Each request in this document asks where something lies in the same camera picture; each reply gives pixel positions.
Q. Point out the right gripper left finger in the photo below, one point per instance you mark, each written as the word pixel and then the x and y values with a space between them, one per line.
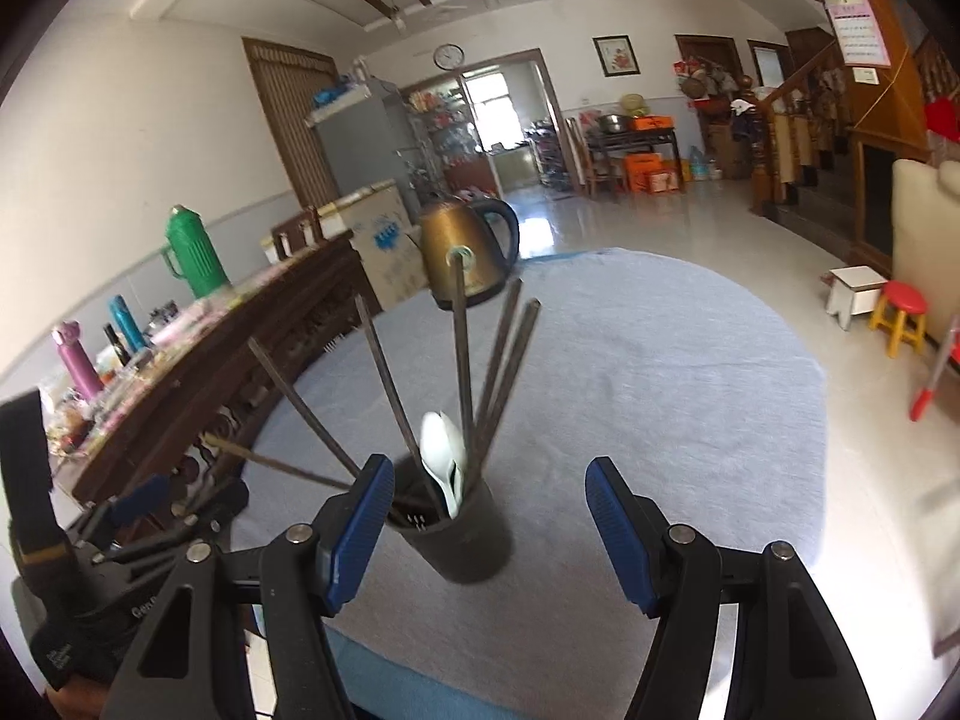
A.
pixel 307 574

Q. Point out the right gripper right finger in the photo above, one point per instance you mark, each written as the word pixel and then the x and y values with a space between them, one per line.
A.
pixel 672 574

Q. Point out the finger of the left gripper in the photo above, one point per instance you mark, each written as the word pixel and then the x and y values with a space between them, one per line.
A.
pixel 207 518
pixel 148 497

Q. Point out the black utensil holder cup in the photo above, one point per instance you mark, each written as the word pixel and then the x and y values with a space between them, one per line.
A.
pixel 470 548

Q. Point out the dark carved wooden sideboard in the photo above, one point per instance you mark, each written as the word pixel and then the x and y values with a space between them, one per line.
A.
pixel 213 384

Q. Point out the purple water bottle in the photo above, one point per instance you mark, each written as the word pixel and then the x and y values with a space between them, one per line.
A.
pixel 67 338

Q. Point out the small black bottle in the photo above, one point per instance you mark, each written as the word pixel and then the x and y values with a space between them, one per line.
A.
pixel 117 345

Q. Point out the teal water bottle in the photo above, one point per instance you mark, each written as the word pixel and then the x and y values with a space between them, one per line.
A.
pixel 122 315

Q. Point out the white ceramic spoon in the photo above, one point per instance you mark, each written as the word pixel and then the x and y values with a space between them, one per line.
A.
pixel 443 454

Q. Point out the light blue table cloth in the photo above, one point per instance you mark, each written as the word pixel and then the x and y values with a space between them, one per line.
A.
pixel 704 399

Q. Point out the green thermos jug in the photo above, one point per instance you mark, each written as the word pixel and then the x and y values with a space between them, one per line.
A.
pixel 189 253

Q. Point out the wooden chair behind sideboard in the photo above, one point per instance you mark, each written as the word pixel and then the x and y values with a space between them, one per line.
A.
pixel 298 232

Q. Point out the white chest freezer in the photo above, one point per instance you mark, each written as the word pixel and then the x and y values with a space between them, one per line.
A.
pixel 383 237

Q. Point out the red white toy bat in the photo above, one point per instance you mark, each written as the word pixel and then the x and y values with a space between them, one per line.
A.
pixel 948 351

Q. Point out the white small stool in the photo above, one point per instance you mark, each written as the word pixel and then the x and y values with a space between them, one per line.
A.
pixel 854 291

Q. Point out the red and yellow stool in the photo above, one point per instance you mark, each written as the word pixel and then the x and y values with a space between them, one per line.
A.
pixel 901 312

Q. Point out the gold electric kettle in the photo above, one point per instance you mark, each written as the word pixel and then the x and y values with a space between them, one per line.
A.
pixel 484 232

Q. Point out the grey refrigerator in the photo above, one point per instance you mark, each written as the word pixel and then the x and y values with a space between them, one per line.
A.
pixel 367 137

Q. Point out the wooden stair railing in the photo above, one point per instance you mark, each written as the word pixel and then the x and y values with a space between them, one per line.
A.
pixel 804 121

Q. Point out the dark wooden side table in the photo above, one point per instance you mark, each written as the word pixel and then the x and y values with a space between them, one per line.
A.
pixel 637 160

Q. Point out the cream sofa armrest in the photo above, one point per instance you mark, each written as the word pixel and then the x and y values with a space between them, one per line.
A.
pixel 926 236

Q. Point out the orange box on table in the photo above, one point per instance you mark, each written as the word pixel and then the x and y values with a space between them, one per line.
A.
pixel 644 123

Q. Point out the round wall clock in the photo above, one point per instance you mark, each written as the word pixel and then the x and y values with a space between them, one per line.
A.
pixel 449 57

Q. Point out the framed wall picture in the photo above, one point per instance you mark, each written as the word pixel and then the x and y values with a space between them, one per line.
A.
pixel 616 55

